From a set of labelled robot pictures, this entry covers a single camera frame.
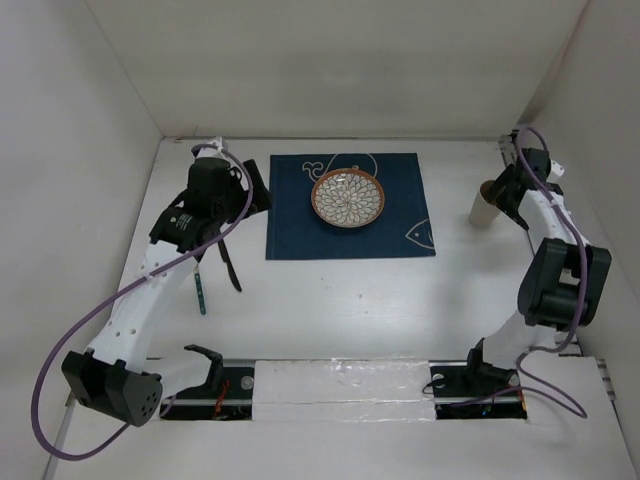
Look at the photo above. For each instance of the beige paper cup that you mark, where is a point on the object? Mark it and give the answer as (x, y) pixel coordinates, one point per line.
(483, 213)

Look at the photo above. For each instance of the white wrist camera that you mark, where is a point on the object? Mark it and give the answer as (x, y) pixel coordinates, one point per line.
(557, 170)
(214, 147)

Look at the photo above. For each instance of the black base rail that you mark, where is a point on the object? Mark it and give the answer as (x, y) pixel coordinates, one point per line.
(452, 397)

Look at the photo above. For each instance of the black table knife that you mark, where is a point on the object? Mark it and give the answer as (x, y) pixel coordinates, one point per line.
(224, 254)

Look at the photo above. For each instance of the dark blue cloth napkin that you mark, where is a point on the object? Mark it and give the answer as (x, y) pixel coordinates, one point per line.
(296, 232)

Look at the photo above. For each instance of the white foam block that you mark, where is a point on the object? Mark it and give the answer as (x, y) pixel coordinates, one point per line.
(346, 391)

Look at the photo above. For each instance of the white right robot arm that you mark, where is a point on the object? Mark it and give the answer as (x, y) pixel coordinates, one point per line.
(492, 363)

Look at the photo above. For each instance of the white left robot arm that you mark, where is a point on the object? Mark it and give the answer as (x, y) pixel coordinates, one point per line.
(114, 375)

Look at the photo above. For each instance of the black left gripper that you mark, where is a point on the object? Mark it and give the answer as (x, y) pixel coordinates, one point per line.
(260, 197)

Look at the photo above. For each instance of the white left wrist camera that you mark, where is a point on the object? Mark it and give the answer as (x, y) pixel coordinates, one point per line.
(214, 147)

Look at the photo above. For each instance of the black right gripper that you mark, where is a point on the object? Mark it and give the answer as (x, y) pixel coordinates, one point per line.
(504, 180)

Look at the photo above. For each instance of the floral plate with orange rim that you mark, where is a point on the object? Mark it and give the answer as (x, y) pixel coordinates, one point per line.
(348, 198)

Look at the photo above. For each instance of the silver fork teal handle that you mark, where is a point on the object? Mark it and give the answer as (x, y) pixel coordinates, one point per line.
(199, 290)

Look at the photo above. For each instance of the aluminium rail right side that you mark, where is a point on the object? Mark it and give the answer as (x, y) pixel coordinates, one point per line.
(554, 290)

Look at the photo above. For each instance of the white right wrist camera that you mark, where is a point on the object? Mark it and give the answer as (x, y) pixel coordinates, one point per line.
(557, 170)

